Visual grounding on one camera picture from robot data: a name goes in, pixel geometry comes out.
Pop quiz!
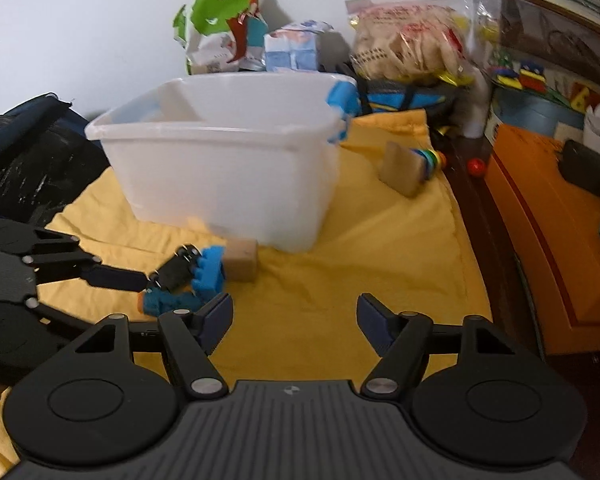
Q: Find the dark blue mesh playpen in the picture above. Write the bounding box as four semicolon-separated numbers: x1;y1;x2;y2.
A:
0;92;111;231

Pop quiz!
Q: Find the orange box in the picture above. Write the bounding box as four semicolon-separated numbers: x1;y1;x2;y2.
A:
485;124;600;356

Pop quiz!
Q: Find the white plastic bottle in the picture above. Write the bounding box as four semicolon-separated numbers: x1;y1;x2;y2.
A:
461;67;491;139

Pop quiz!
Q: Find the green white plastic bag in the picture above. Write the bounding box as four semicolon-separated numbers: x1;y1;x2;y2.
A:
172;0;268;75

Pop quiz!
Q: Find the light blue storage box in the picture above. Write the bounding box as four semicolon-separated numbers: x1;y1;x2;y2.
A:
490;87;588;136

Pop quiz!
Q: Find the yellow cloth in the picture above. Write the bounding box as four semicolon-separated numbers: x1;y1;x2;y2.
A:
0;110;493;480

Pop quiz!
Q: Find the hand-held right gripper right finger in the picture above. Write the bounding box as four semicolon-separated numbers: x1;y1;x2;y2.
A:
356;292;511;401

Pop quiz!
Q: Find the blue black bag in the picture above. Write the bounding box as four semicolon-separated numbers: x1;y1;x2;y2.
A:
352;77;473;126

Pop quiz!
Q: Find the wooden block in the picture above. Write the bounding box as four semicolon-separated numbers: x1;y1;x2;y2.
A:
222;239;258;283

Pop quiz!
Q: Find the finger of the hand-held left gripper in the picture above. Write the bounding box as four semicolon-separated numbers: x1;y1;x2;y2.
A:
0;219;151;292
27;296;158;337

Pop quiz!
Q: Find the clear case of puzzle pieces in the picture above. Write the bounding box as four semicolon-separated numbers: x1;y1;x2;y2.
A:
472;0;600;111

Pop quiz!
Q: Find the wooden rainbow ring stacker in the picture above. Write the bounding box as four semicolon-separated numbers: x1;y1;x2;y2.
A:
379;141;448;198

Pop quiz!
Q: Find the blue toy brick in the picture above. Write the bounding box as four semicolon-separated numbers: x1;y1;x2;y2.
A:
192;246;227;297

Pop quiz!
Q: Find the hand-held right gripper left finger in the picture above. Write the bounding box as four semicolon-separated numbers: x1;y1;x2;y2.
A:
72;291;233;402

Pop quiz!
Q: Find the clear bag of snacks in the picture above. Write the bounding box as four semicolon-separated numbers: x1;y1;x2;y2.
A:
345;0;473;83

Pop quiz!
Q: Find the small black pouch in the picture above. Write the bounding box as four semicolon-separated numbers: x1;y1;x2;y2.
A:
560;140;600;197

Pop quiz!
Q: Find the clear plastic container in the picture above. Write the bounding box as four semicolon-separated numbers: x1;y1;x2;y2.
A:
85;74;358;253

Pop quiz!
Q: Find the light blue tissue pack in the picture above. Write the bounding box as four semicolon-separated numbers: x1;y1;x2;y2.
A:
264;21;333;73

